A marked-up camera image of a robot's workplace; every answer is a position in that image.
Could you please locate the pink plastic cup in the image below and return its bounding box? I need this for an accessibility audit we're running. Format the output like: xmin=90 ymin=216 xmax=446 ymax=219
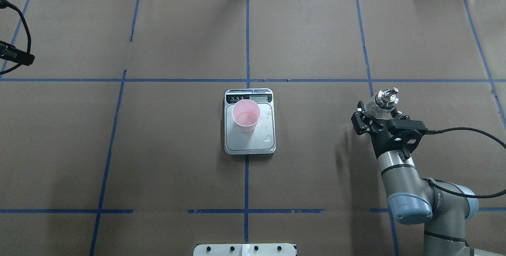
xmin=232 ymin=99 xmax=261 ymax=132

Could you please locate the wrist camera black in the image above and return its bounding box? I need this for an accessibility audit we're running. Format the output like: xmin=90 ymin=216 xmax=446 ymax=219
xmin=386 ymin=119 xmax=428 ymax=135
xmin=0 ymin=41 xmax=35 ymax=66

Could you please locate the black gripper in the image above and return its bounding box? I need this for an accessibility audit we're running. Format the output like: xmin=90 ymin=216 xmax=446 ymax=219
xmin=351 ymin=107 xmax=423 ymax=158

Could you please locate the clear glass sauce bottle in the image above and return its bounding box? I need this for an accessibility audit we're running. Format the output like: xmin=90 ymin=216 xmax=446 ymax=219
xmin=363 ymin=87 xmax=399 ymax=120

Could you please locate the silver kitchen scale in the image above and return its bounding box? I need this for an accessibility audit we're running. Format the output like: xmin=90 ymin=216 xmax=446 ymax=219
xmin=224 ymin=88 xmax=277 ymax=155

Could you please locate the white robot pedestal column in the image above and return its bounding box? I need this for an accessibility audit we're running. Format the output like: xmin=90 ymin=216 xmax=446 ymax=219
xmin=193 ymin=243 xmax=298 ymax=256

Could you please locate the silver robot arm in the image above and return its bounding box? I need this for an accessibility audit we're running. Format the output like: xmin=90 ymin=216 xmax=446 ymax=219
xmin=351 ymin=102 xmax=505 ymax=256

